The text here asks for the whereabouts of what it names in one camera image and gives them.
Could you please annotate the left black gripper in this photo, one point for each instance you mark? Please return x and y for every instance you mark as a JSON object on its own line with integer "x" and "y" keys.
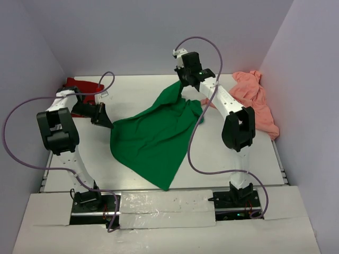
{"x": 101, "y": 119}

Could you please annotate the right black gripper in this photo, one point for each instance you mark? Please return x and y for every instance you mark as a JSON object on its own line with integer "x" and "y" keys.
{"x": 179, "y": 73}

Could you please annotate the green t-shirt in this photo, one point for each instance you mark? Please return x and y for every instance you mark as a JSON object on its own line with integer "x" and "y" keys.
{"x": 154, "y": 142}

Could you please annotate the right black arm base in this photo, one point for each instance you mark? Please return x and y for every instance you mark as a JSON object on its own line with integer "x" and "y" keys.
{"x": 227, "y": 210}

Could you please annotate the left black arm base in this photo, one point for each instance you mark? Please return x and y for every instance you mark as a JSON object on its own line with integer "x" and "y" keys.
{"x": 96, "y": 212}

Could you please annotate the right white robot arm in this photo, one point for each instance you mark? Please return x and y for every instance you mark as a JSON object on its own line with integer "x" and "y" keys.
{"x": 238, "y": 130}

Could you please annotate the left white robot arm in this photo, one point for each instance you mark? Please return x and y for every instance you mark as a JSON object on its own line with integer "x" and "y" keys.
{"x": 60, "y": 136}

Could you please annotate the red folded t-shirt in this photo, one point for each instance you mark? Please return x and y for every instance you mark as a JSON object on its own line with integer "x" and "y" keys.
{"x": 84, "y": 87}

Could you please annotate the salmon pink t-shirt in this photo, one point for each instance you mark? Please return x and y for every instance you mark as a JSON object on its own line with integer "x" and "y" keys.
{"x": 249, "y": 92}

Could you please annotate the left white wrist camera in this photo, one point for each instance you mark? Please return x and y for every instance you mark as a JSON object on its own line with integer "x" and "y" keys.
{"x": 100, "y": 96}

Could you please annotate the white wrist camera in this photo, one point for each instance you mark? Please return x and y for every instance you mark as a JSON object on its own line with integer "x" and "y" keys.
{"x": 177, "y": 54}
{"x": 100, "y": 96}

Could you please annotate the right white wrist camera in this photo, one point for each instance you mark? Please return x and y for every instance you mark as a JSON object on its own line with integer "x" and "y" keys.
{"x": 177, "y": 54}

